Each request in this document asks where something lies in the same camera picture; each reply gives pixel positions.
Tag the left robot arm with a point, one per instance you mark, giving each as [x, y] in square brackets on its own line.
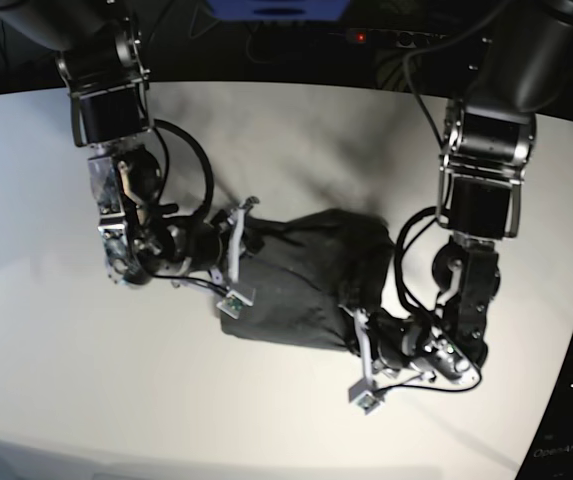
[486, 142]

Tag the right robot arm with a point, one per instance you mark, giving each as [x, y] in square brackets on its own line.
[97, 54]

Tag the black power strip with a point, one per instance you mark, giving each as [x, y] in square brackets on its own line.
[390, 39]

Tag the blue box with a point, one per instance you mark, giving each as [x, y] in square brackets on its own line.
[278, 10]

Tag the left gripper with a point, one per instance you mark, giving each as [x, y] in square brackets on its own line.
[446, 359]

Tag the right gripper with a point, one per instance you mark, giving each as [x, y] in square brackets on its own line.
[176, 246]

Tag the dark grey T-shirt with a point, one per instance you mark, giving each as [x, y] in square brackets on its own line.
[308, 275]

